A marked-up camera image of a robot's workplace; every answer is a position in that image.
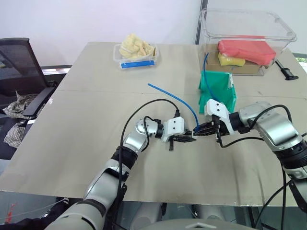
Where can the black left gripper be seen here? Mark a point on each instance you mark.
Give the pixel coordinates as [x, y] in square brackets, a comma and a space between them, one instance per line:
[171, 144]

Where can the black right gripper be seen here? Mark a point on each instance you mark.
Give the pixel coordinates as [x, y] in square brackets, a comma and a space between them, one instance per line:
[221, 130]

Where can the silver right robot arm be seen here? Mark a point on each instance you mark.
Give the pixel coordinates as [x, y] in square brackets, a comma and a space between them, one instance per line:
[275, 127]

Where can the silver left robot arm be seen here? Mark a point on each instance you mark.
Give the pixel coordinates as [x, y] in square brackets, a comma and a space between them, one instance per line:
[134, 141]

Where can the green plastic bin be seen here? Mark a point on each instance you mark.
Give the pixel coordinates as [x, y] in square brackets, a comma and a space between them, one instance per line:
[216, 83]

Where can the yellow soft bag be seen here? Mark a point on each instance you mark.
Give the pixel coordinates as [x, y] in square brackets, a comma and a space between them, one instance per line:
[230, 61]

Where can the grey rounded shape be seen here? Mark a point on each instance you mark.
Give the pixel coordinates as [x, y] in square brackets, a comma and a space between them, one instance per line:
[212, 213]
[148, 214]

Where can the red soft bag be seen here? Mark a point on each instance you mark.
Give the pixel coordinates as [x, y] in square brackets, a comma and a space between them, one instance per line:
[247, 50]

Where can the blue label strip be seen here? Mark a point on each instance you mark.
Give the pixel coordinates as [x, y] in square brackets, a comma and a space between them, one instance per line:
[136, 64]

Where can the black clamp tool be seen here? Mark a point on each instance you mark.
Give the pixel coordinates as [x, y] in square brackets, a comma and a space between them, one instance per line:
[286, 72]

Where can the pale yellow cloth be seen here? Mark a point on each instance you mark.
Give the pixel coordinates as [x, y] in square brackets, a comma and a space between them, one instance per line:
[134, 46]

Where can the small clear plastic container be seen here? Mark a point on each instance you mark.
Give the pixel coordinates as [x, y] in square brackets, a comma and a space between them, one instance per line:
[117, 57]

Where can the large clear plastic container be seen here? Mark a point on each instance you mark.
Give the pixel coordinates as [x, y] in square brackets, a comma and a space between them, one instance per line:
[239, 24]

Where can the dark side desk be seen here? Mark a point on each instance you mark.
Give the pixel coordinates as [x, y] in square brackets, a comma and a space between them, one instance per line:
[56, 72]

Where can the plaid cloth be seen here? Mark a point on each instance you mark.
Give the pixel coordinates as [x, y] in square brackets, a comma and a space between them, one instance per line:
[21, 100]

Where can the black mesh office chair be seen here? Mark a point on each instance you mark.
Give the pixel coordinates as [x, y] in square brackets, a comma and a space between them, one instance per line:
[19, 60]

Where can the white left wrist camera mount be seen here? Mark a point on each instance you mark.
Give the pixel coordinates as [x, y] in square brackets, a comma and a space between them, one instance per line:
[176, 124]

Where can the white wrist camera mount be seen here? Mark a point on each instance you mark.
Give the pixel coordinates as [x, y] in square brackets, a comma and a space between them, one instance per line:
[176, 124]
[217, 107]

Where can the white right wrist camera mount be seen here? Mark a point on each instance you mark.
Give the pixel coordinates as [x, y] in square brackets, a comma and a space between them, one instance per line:
[217, 107]

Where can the dark vertical frame post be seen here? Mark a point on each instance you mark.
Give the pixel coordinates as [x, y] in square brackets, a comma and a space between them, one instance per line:
[198, 24]

